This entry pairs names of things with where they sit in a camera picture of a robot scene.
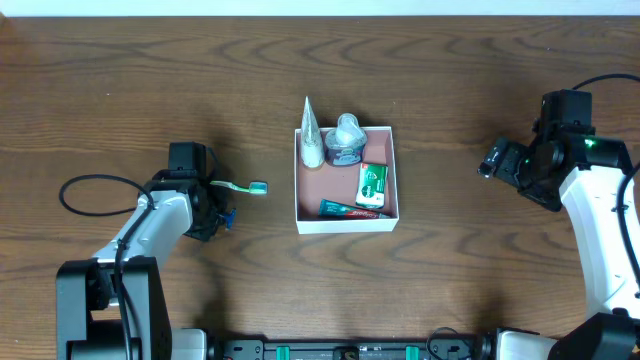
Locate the green white soap packet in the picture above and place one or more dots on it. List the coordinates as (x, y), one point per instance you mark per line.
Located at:
(371, 186)

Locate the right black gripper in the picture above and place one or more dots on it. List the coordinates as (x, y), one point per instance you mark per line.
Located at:
(507, 163)

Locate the white box with pink interior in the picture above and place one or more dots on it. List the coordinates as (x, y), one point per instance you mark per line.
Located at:
(339, 184)

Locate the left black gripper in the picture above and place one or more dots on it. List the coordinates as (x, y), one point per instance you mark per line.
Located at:
(214, 209)

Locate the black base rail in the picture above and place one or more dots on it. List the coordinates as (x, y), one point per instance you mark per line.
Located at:
(445, 347)

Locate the blue disposable razor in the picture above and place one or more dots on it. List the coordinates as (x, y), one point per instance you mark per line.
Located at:
(227, 218)

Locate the green white toothbrush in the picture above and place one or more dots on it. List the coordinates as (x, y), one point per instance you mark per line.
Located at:
(253, 188)

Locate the white Pantene tube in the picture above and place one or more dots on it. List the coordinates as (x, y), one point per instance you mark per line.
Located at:
(311, 142)

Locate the red green toothpaste tube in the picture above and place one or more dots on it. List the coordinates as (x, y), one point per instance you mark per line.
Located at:
(342, 211)

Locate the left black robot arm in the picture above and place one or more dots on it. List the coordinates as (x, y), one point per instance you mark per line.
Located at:
(112, 305)

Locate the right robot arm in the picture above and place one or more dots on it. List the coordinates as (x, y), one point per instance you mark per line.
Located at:
(592, 179)

